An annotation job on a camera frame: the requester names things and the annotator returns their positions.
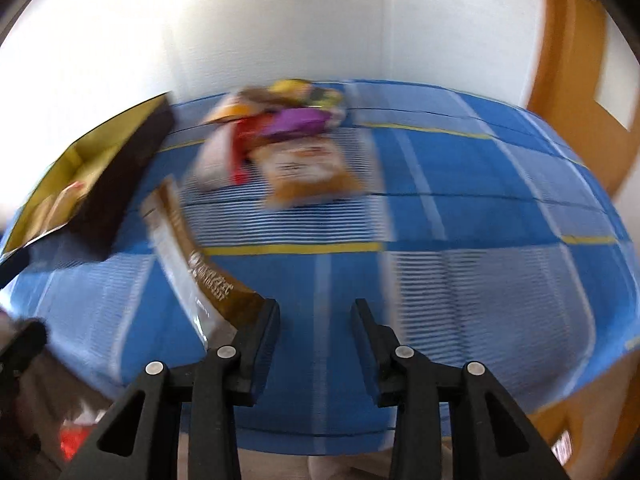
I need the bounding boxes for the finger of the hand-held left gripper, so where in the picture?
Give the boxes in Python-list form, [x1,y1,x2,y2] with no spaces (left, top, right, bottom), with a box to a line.
[0,249,31,288]

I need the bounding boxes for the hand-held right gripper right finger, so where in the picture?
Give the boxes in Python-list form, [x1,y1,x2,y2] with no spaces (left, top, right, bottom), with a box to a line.
[351,299,571,480]

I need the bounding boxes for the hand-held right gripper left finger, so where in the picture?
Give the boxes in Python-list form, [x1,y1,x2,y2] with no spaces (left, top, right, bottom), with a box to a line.
[60,299,281,480]

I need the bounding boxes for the brown white snack packet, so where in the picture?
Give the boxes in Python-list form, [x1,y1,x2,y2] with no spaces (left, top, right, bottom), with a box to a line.
[141,176,266,351]

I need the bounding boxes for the gold tin box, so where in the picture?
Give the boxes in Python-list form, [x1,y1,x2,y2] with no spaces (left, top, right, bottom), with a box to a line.
[0,92,176,263]

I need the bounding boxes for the large tan snack packet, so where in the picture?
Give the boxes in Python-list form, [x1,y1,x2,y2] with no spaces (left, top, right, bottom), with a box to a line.
[254,139,364,209]

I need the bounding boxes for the white red snack packet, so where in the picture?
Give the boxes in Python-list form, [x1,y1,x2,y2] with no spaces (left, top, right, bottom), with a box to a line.
[194,127,242,194]

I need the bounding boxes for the red patterned snack packet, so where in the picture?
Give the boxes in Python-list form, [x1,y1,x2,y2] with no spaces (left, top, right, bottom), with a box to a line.
[230,114,275,184]

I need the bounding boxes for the purple snack packet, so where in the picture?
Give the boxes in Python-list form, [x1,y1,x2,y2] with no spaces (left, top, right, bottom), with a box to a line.
[262,107,332,144]

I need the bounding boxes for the sesame bar snack packet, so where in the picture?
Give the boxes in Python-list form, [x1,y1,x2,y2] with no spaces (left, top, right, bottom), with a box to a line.
[44,182,87,227]

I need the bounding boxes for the red plastic wrapper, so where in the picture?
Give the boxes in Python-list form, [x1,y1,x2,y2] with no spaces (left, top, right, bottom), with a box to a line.
[60,407,107,464]

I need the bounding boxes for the person's beige trousers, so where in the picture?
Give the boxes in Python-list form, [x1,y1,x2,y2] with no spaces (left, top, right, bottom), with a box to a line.
[187,429,401,480]

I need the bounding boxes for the blue plaid mat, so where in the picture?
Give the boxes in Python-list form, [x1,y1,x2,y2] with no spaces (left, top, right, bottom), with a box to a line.
[0,79,640,456]

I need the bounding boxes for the speckled orange snack packet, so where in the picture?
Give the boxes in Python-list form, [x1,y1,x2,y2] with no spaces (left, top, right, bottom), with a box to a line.
[202,94,252,127]

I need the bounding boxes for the yellow green snack packet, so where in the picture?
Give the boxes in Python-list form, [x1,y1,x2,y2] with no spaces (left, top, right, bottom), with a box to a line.
[269,78,347,122]

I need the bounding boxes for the orange wooden door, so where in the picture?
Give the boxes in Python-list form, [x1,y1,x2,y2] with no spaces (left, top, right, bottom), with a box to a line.
[527,0,640,202]

